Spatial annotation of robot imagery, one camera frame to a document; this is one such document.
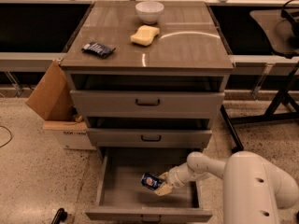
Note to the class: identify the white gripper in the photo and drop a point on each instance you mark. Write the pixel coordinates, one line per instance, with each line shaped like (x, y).
(173, 178)

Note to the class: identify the blue pepsi can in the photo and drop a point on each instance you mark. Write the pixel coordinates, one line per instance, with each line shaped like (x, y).
(151, 181)

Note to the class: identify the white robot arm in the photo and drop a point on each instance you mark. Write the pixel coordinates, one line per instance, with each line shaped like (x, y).
(253, 188)

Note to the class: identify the grey open bottom drawer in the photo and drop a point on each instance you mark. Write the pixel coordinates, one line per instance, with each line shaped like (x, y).
(121, 196)

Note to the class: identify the grey middle drawer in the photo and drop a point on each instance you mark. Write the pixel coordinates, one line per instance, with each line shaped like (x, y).
(149, 138)

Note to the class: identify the grey drawer cabinet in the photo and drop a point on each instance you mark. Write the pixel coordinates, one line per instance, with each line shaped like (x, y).
(187, 55)

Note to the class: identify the black wheel at bottom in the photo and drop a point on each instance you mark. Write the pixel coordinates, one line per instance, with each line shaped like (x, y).
(61, 215)

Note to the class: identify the grey top drawer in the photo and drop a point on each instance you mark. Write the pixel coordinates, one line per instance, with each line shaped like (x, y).
(148, 104)

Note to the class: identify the brown cardboard box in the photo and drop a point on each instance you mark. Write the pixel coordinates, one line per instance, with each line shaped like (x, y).
(51, 100)

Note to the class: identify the dark blue snack packet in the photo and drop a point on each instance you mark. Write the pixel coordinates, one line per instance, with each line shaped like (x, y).
(98, 49)

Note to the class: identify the yellow sponge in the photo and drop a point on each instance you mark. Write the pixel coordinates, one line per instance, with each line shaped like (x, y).
(145, 35)

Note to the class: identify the white ceramic bowl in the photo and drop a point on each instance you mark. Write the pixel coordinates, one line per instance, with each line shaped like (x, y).
(149, 11)

